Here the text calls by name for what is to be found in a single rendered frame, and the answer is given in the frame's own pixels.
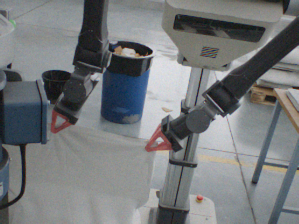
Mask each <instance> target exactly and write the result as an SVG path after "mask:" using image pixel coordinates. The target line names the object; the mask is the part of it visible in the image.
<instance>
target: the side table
mask: <svg viewBox="0 0 299 224"><path fill-rule="evenodd" d="M273 93H274V95H275V97H276V98H277V100H276V103H275V107H274V109H273V112H272V117H271V119H270V123H269V126H268V128H267V133H266V136H265V138H264V142H263V145H262V150H261V152H260V154H259V159H258V161H257V164H256V168H255V171H254V173H253V177H252V182H253V183H258V181H259V177H260V174H261V172H262V167H263V165H265V166H275V167H281V168H284V169H287V171H286V174H285V176H284V179H283V182H282V185H281V187H280V191H279V193H278V196H277V199H276V202H275V205H274V207H273V209H272V214H271V216H270V218H269V222H268V224H277V221H278V219H279V217H280V213H281V212H287V213H290V214H296V215H299V208H294V207H290V206H283V205H284V203H285V201H286V197H287V195H288V191H289V189H290V187H291V183H292V181H293V179H294V175H295V173H296V171H297V170H299V137H298V139H297V144H296V146H295V148H294V152H293V154H292V156H291V160H290V163H280V162H274V161H270V160H265V159H266V155H267V152H268V150H269V147H270V142H271V140H272V136H273V134H274V131H275V127H276V124H277V122H278V118H279V115H280V111H281V108H283V110H284V111H285V112H286V114H287V116H288V118H289V120H290V121H291V123H292V124H293V125H294V128H295V129H296V131H297V132H298V134H299V111H298V110H297V109H296V108H295V106H294V104H293V103H292V102H291V100H290V99H289V98H288V96H287V95H286V90H284V89H278V88H274V89H273Z"/></svg>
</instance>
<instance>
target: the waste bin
mask: <svg viewBox="0 0 299 224"><path fill-rule="evenodd" d="M119 46H121V48H122V49H125V48H128V49H133V50H134V51H135V53H136V54H139V55H140V56H142V55H143V57H128V56H124V55H120V54H115V53H114V52H115V50H114V49H116V48H117V47H119ZM108 51H109V52H111V53H112V58H111V60H110V64H109V66H108V67H107V68H106V70H105V72H104V73H103V82H102V98H101V107H100V114H101V115H102V117H103V118H104V119H106V120H108V121H110V122H112V123H117V124H133V123H137V122H139V121H140V120H141V118H142V114H143V111H144V103H145V98H146V95H147V87H148V81H149V78H150V70H151V67H152V62H153V59H154V57H155V56H156V51H155V50H154V49H153V48H152V47H150V46H147V45H145V44H143V43H138V42H135V41H122V40H117V41H109V50H108ZM147 52H148V56H146V54H147Z"/></svg>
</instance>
